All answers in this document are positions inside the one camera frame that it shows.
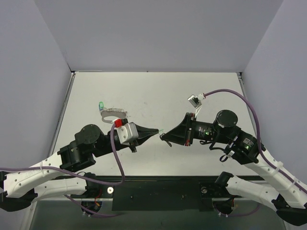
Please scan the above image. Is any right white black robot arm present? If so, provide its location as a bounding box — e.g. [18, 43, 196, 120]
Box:
[160, 110, 307, 226]

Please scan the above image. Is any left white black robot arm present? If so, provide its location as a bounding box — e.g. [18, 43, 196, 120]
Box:
[0, 123, 159, 212]

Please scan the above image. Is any green blue key tag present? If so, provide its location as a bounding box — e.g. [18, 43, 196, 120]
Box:
[98, 102, 104, 111]

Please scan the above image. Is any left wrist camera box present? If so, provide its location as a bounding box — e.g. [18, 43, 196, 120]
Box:
[114, 119, 139, 145]

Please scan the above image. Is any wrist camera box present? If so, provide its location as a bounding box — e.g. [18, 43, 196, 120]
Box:
[188, 93, 206, 118]
[114, 119, 139, 145]

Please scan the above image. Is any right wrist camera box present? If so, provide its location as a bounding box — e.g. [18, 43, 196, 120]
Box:
[188, 93, 206, 118]

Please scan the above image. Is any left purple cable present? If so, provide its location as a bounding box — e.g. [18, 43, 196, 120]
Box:
[0, 119, 125, 186]

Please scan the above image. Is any aluminium frame rail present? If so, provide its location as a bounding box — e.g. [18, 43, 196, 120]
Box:
[31, 193, 82, 203]

